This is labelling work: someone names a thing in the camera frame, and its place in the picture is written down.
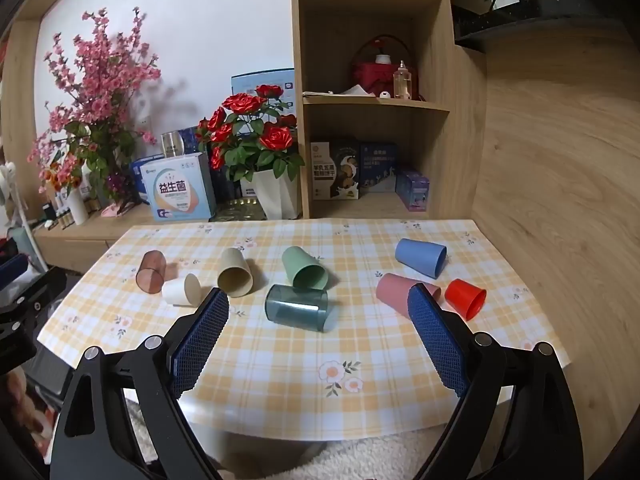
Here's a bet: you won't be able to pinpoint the brown translucent cup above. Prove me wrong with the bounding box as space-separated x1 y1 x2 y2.
136 250 168 294

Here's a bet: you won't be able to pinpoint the dark teal translucent cup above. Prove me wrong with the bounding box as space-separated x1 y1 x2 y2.
264 283 329 333

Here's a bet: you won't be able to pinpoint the white slim vase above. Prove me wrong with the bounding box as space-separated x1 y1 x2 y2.
66 187 89 227

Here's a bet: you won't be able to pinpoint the navy blue box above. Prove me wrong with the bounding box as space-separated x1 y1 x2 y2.
359 142 399 195

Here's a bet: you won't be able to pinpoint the silver metal tin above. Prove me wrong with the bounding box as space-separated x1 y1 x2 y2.
161 131 184 159

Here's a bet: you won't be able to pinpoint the clear glass bottle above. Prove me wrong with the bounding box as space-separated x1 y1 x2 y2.
393 60 412 101

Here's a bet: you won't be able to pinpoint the black speckled shelf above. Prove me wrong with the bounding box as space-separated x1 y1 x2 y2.
452 0 640 53

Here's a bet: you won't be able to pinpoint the red basket with handle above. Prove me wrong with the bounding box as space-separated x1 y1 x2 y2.
350 35 416 100

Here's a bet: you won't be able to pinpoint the pink blossom bouquet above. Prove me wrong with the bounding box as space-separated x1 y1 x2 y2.
27 7 162 211

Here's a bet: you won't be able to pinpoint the white paper sheets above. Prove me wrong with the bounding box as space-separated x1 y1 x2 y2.
302 87 376 98

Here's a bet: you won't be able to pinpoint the blue cup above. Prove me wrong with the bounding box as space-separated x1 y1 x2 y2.
394 238 447 280

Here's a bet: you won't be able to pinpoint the red rose plant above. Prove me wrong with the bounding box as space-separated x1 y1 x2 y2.
195 84 306 183

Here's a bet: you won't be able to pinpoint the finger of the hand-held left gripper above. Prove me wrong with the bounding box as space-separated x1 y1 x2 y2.
0 253 68 318

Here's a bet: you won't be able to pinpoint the low wooden cabinet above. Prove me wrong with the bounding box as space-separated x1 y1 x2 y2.
32 202 311 276

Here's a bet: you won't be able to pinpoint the white angular flower pot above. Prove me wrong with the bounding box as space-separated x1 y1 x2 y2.
250 167 301 221

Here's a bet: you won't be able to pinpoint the dark blue patterned box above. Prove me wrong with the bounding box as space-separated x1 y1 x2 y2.
180 126 207 157

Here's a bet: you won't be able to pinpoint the white cup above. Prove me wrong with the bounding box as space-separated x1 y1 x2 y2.
161 273 202 307

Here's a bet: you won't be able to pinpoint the yellow checked floral tablecloth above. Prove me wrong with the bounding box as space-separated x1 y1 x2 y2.
36 219 572 445

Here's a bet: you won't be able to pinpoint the row of small bottles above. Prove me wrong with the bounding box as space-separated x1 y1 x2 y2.
40 200 71 233

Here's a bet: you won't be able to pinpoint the beige cup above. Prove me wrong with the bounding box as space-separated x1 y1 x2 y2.
216 247 255 295

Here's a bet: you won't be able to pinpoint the pink cup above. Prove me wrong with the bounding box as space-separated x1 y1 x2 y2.
375 273 442 320

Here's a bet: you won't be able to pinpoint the purple box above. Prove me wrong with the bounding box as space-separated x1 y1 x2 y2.
395 169 431 213

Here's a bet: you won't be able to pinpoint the light blue carton box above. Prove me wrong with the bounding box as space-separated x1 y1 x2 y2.
139 152 217 222

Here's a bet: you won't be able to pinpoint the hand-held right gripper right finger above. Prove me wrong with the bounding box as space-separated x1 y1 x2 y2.
406 284 586 480

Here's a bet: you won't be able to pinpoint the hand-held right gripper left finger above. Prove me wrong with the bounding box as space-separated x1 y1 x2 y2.
50 287 231 480

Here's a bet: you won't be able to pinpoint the beige and black snack box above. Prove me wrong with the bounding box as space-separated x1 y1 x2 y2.
310 138 361 202

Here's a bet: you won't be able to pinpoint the green cup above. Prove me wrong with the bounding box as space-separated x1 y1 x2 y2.
281 245 329 291

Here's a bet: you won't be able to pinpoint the red cup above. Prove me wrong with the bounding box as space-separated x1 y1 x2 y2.
444 279 487 320

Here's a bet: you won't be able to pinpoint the wooden shelf unit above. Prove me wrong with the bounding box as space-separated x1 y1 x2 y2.
291 0 488 221

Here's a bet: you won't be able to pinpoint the blue and white flat box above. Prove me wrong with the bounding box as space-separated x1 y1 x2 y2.
231 67 296 128

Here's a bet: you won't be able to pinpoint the gold patterned tray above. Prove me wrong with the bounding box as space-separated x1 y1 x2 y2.
210 199 266 223

